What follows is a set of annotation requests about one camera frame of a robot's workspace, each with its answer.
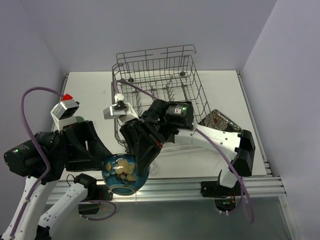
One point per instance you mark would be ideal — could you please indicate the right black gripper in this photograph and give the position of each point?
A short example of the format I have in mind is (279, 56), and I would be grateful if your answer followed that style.
(144, 144)

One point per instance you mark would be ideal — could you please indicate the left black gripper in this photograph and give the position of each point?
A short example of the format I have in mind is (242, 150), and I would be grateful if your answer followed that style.
(75, 155)

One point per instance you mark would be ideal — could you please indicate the blue floral ceramic bowl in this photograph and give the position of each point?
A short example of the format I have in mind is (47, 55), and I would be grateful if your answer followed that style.
(120, 174)

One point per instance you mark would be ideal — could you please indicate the grey wire dish rack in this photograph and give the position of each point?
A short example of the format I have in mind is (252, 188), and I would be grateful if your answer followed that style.
(168, 73)

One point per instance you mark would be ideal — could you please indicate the black floral square plate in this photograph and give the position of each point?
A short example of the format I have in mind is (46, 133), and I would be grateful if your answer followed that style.
(219, 121)

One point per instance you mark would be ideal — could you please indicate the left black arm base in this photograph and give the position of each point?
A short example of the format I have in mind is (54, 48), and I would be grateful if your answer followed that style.
(100, 195)

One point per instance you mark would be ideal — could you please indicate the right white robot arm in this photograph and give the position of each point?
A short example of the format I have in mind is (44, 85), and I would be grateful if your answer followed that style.
(173, 122)

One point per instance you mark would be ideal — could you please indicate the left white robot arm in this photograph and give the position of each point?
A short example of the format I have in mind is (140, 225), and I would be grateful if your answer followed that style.
(42, 160)

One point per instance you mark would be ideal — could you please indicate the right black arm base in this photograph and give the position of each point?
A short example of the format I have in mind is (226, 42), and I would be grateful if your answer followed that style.
(224, 197)

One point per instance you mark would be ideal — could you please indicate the pale green cup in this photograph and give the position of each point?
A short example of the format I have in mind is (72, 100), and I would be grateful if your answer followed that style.
(79, 119)

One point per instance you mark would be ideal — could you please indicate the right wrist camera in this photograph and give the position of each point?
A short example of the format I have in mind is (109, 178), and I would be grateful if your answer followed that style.
(121, 110)

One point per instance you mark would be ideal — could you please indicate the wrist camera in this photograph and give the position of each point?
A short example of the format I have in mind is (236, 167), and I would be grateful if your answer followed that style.
(63, 112)
(121, 110)

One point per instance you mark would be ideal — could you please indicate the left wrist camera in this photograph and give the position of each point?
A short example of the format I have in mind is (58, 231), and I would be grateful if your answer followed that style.
(63, 112)

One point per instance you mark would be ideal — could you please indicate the aluminium mounting rail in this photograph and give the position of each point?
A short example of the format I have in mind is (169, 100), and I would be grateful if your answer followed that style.
(184, 189)

